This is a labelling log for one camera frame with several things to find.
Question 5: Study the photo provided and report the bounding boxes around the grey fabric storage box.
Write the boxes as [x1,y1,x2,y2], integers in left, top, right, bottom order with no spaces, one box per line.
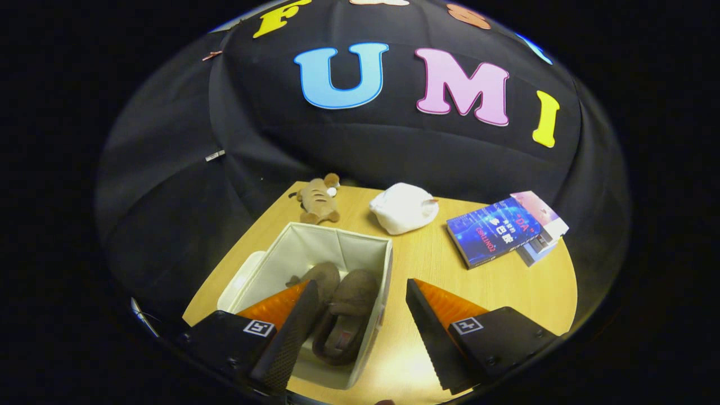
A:
[217,222,394,391]

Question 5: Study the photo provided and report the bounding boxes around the dark blue book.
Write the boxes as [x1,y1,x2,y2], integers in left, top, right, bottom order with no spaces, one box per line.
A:
[446,196,544,271]

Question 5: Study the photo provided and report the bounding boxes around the white plush toy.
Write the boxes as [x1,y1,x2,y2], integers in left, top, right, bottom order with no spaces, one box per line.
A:
[368,182,440,236]

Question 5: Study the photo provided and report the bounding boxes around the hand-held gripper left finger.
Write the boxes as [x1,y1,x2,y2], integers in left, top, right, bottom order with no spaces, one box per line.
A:
[179,280,321,394]

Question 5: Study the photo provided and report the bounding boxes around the light blue book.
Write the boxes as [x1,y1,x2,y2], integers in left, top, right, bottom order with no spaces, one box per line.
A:
[516,239,555,268]

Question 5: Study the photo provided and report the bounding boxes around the brown fuzzy slipper shoe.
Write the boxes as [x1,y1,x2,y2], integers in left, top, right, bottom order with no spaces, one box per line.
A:
[286,262,341,307]
[312,269,380,367]

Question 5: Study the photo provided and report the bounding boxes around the brown striped plush toy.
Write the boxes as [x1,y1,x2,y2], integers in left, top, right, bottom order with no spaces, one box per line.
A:
[288,173,341,226]

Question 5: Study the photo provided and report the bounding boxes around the black backdrop cloth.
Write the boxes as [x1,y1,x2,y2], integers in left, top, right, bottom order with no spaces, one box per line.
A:
[96,0,631,334]

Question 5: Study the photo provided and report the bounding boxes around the pink cover book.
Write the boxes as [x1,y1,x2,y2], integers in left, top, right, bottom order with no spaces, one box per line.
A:
[510,190,570,243]

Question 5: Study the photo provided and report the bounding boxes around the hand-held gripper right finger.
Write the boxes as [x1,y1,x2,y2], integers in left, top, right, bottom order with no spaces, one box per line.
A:
[405,278,560,394]

